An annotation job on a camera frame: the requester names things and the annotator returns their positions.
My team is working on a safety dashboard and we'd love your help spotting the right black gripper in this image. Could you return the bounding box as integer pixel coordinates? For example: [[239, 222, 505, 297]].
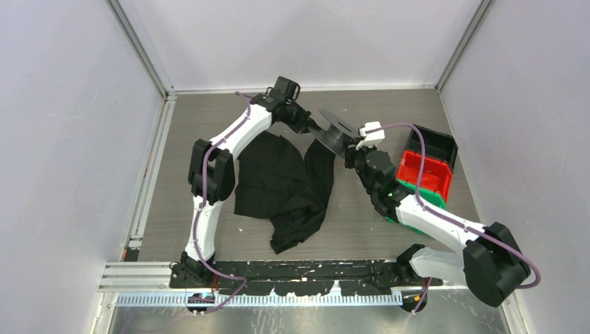
[[344, 137, 377, 196]]

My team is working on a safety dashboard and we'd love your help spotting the grey plastic cable spool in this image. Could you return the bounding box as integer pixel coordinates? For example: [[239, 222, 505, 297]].
[[308, 109, 360, 159]]

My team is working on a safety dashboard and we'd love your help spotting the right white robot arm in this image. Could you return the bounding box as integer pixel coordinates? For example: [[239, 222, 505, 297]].
[[344, 145, 537, 307]]

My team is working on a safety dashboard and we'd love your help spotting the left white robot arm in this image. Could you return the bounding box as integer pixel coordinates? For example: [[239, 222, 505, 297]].
[[170, 77, 311, 288]]

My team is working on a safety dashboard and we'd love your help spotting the green plastic bin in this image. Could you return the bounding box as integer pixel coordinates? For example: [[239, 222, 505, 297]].
[[384, 179, 447, 235]]

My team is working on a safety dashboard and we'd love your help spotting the red plastic bin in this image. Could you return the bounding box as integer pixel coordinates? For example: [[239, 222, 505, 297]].
[[397, 150, 453, 202]]

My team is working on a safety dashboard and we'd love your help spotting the black plastic bin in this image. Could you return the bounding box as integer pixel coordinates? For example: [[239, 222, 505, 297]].
[[405, 125, 459, 172]]

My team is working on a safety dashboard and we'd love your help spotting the black cloth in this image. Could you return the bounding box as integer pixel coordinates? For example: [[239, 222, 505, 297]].
[[234, 132, 336, 254]]

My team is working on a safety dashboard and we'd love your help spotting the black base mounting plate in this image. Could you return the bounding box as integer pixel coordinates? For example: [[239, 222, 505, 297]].
[[169, 259, 425, 296]]

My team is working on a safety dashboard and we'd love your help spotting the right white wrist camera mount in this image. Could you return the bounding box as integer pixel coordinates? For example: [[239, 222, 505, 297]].
[[356, 121, 385, 150]]

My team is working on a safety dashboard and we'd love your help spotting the white slotted cable duct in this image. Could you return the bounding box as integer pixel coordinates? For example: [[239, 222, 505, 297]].
[[115, 291, 403, 308]]

